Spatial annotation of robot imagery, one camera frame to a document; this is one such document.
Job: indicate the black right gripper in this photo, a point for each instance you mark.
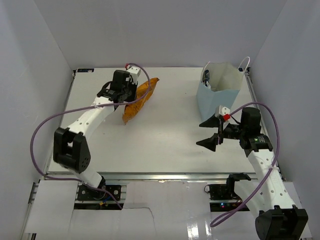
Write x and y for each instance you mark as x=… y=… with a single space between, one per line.
x=210 y=143

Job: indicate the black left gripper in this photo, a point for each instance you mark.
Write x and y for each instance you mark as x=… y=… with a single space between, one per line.
x=134 y=87

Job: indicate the orange potato chips bag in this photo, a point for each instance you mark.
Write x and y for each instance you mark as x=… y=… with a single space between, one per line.
x=144 y=92

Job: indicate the blue cookie bag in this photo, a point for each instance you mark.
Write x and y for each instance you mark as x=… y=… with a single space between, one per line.
x=206 y=79

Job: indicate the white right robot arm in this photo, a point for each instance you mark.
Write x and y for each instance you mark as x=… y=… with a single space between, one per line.
x=277 y=217

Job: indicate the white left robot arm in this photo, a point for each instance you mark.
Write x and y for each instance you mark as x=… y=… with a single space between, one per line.
x=70 y=145

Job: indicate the light blue paper bag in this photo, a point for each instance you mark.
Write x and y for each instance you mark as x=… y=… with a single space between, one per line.
x=226 y=82

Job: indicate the black label sticker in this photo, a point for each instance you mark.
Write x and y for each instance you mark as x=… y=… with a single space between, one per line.
x=85 y=70

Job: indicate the white front cardboard panel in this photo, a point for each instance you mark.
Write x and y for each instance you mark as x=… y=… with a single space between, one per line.
x=152 y=210

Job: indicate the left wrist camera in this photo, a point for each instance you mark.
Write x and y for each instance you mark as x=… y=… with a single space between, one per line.
x=134 y=73

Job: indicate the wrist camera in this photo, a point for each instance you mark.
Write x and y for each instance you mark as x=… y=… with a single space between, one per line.
x=222 y=112
x=134 y=73

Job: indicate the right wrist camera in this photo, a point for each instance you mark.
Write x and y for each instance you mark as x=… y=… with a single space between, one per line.
x=222 y=112

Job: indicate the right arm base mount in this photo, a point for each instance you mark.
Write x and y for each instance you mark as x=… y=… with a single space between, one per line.
x=220 y=192

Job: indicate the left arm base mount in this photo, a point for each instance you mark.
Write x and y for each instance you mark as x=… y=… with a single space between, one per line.
x=89 y=194

